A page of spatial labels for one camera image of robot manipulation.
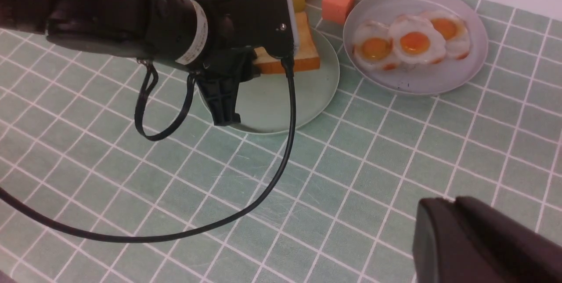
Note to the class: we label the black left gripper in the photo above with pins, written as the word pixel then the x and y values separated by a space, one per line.
pixel 237 28

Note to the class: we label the grey egg plate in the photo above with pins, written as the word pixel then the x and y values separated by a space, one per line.
pixel 422 79

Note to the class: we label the toast slice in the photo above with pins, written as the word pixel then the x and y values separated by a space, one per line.
pixel 306 57

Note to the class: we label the salmon foam cube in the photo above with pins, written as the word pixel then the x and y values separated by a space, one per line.
pixel 336 11

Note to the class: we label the fried egg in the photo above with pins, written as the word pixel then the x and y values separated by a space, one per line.
pixel 415 40
pixel 373 48
pixel 453 30

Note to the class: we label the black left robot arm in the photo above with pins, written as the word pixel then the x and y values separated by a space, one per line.
pixel 170 32

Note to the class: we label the green centre plate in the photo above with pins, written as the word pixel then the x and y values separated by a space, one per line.
pixel 264 105

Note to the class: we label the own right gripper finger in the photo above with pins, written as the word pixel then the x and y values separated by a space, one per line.
pixel 467 241

